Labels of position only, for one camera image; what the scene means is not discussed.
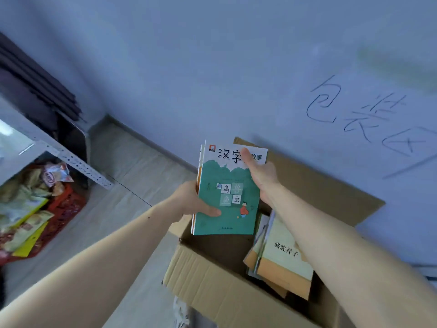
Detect teal cover books stack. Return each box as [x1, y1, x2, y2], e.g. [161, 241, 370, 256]
[191, 139, 269, 236]

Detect cream orange cover books stack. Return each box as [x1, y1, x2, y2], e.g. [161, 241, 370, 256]
[243, 210, 315, 301]

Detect dark grey stacked boards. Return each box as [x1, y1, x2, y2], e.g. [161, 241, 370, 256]
[0, 30, 82, 133]

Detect handwritten white paper wall sign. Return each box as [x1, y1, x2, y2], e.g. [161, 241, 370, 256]
[290, 44, 437, 180]

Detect person's left hand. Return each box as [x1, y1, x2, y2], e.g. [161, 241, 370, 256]
[172, 180, 223, 217]

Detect grey perforated metal shelf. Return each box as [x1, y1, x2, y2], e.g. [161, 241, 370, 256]
[0, 93, 115, 192]

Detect brown cardboard box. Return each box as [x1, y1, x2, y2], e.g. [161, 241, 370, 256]
[163, 137, 386, 328]

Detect person's right forearm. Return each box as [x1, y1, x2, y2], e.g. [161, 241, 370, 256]
[264, 186, 437, 328]

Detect person's left white shoe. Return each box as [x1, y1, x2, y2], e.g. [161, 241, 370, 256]
[173, 296, 192, 328]

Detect person's left forearm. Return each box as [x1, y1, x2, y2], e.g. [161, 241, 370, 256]
[0, 201, 187, 328]

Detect person's right hand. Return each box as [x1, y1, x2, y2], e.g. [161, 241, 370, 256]
[240, 148, 282, 210]

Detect pile of assorted snack packets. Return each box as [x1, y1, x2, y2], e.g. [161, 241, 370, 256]
[0, 160, 74, 258]

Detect red plastic basket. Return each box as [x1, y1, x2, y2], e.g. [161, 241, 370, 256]
[0, 162, 86, 267]

